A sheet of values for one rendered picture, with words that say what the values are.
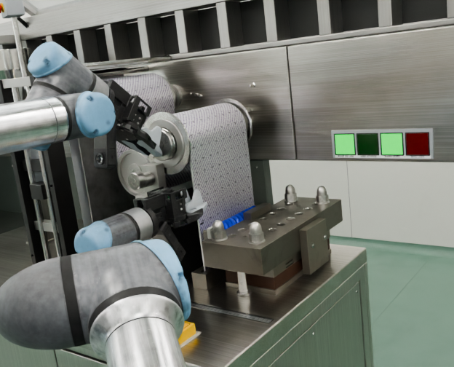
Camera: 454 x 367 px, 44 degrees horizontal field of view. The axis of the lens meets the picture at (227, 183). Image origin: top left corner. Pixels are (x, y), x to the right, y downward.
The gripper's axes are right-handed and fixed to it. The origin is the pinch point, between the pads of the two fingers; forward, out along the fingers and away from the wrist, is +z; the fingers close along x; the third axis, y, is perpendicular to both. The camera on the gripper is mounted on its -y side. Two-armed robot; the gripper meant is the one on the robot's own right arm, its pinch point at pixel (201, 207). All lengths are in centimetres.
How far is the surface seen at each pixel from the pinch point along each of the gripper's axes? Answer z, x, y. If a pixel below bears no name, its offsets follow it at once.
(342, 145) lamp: 29.3, -23.3, 9.1
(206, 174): 2.8, -0.3, 7.4
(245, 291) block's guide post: -3.6, -12.6, -18.0
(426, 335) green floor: 154, -2, -109
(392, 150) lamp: 29.3, -36.0, 8.0
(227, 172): 11.1, -0.3, 5.8
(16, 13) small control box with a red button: 0, 58, 52
